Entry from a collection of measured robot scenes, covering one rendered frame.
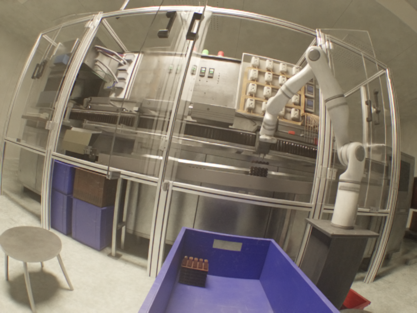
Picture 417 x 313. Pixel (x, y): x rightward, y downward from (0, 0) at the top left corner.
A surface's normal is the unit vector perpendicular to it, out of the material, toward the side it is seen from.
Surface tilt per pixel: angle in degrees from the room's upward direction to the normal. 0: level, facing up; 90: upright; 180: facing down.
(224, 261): 90
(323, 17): 180
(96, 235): 90
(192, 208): 90
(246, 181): 90
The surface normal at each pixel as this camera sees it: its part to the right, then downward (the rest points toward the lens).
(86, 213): -0.04, -0.07
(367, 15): -0.18, 0.98
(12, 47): 0.98, 0.18
